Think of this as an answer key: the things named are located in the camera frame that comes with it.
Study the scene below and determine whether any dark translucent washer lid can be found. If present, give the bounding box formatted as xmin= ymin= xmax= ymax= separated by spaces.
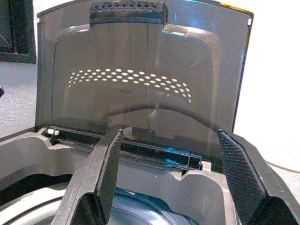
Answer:
xmin=35 ymin=0 xmax=255 ymax=171

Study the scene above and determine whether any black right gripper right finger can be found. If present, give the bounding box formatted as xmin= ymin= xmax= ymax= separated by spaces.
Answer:
xmin=217 ymin=129 xmax=300 ymax=225

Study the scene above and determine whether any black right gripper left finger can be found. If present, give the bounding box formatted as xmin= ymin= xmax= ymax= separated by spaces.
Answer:
xmin=52 ymin=129 xmax=124 ymax=225

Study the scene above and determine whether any silver top-load washing machine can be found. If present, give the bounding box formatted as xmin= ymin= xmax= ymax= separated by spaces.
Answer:
xmin=0 ymin=127 xmax=300 ymax=225

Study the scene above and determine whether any black framed object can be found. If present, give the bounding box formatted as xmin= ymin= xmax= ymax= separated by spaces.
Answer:
xmin=0 ymin=0 xmax=37 ymax=64

